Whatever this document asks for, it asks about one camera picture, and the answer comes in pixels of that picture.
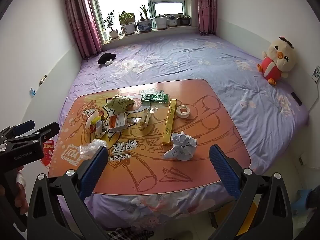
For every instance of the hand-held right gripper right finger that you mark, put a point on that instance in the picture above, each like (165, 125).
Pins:
(225, 172)

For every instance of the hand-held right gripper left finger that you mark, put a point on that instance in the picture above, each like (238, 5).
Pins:
(93, 170)

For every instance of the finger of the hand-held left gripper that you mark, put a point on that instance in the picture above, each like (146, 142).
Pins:
(23, 126)
(45, 131)

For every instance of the clear plastic bag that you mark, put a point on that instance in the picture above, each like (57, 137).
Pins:
(91, 147)

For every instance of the yellow and white wrapper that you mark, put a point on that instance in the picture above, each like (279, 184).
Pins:
(96, 125)

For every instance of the yellow plastic basin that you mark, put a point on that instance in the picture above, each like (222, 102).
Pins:
(251, 213)

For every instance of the white paper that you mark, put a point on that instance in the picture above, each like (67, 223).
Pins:
(180, 146)

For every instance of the orange and white box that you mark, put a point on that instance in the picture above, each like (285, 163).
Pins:
(117, 123)

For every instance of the clear plastic wrapper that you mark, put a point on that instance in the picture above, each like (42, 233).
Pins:
(132, 120)

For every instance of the beige green packet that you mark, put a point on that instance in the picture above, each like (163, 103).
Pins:
(120, 103)

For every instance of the small beige box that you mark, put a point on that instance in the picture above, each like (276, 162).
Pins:
(145, 118)

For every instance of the cream tape roll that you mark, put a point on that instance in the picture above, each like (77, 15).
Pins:
(183, 111)

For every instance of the long yellow box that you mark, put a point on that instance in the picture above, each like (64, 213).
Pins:
(170, 122)

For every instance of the green foil packet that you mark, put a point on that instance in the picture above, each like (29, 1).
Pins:
(154, 98)

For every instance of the person's left hand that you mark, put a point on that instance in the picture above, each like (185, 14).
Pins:
(21, 192)

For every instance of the orange printed folding table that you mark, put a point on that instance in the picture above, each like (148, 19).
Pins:
(212, 135)

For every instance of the plaid pants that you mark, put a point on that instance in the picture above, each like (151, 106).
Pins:
(120, 236)

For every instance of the blue plastic stool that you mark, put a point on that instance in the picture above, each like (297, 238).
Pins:
(300, 201)

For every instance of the black phone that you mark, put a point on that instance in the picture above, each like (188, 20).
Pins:
(296, 98)

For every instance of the small clear bottle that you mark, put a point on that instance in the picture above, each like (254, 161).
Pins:
(104, 34)

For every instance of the pink curtain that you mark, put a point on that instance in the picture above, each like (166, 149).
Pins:
(80, 17)
(206, 5)

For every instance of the purple floral bedsheet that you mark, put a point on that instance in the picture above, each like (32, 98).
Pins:
(175, 60)

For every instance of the chick plush toy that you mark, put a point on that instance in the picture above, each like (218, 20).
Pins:
(277, 60)

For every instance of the row of potted plants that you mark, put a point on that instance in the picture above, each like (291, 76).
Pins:
(144, 23)

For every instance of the blue wall hook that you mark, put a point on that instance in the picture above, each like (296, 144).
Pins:
(32, 92)

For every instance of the low white wall socket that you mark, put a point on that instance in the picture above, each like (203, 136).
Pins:
(301, 160)

